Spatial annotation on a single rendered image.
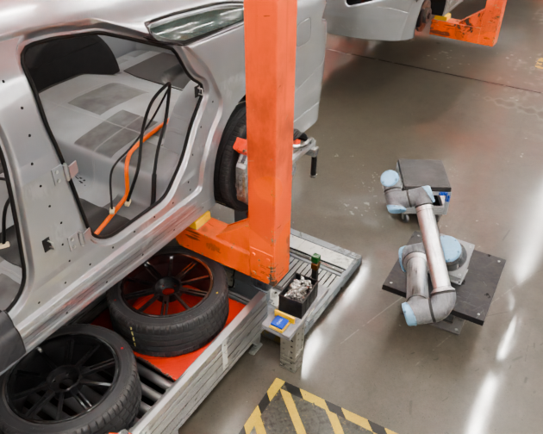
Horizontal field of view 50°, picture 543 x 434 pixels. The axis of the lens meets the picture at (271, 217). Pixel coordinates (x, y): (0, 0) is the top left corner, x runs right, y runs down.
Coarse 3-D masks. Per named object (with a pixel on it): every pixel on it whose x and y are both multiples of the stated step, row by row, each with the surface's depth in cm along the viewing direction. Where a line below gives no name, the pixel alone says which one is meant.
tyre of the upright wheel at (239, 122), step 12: (240, 108) 339; (228, 120) 334; (240, 120) 332; (228, 132) 330; (240, 132) 328; (228, 144) 328; (216, 156) 332; (228, 156) 327; (216, 168) 332; (228, 168) 329; (216, 180) 336; (228, 180) 333; (216, 192) 342; (228, 192) 338; (228, 204) 348; (240, 204) 354
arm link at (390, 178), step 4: (384, 172) 301; (388, 172) 300; (392, 172) 300; (384, 176) 301; (388, 176) 300; (392, 176) 299; (396, 176) 298; (384, 180) 300; (388, 180) 299; (392, 180) 298; (396, 180) 298; (400, 180) 305; (384, 184) 299; (388, 184) 298; (392, 184) 298; (396, 184) 299; (400, 184) 301; (384, 188) 302; (388, 188) 300
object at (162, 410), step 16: (256, 304) 323; (240, 320) 313; (224, 336) 305; (240, 336) 319; (208, 352) 296; (224, 352) 306; (192, 368) 288; (208, 368) 297; (224, 368) 313; (176, 384) 280; (192, 384) 288; (160, 400) 273; (176, 400) 279; (144, 416) 266; (160, 416) 272; (144, 432) 262
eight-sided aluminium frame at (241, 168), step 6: (240, 156) 330; (246, 156) 333; (240, 162) 330; (246, 162) 328; (240, 168) 329; (246, 168) 328; (240, 174) 334; (246, 174) 331; (240, 180) 337; (246, 180) 333; (240, 186) 339; (246, 186) 335; (240, 192) 342; (246, 192) 338; (240, 198) 341; (246, 198) 339
